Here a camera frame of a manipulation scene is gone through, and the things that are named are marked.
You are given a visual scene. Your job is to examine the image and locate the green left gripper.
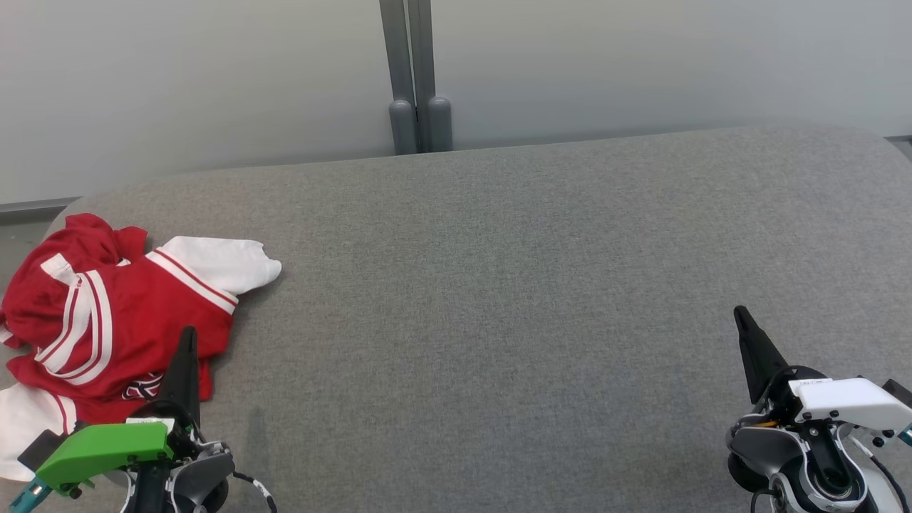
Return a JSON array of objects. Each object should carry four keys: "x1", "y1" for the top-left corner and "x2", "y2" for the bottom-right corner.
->
[{"x1": 34, "y1": 326, "x2": 202, "y2": 494}]

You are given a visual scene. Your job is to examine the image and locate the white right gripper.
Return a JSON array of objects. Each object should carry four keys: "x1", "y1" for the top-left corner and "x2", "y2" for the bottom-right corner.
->
[{"x1": 733, "y1": 306, "x2": 912, "y2": 437}]

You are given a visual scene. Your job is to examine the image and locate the red white basketball jersey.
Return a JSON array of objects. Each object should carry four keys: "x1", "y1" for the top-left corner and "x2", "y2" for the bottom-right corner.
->
[{"x1": 0, "y1": 235, "x2": 283, "y2": 482}]

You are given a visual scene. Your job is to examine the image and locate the red white basketball shorts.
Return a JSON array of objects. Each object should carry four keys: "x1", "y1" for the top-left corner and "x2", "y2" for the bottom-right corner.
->
[{"x1": 4, "y1": 212, "x2": 150, "y2": 336}]

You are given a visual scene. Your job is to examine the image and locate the black white left arm cable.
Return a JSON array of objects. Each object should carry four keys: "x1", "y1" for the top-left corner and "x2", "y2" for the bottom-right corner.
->
[{"x1": 232, "y1": 470, "x2": 279, "y2": 513}]

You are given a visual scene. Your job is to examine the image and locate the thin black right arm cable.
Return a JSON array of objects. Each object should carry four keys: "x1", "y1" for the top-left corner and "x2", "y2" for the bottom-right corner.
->
[{"x1": 869, "y1": 456, "x2": 911, "y2": 513}]

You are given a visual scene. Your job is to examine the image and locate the grey partition post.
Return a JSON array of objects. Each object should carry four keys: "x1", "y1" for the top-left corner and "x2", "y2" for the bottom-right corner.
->
[
  {"x1": 406, "y1": 0, "x2": 454, "y2": 153},
  {"x1": 379, "y1": 0, "x2": 419, "y2": 156}
]

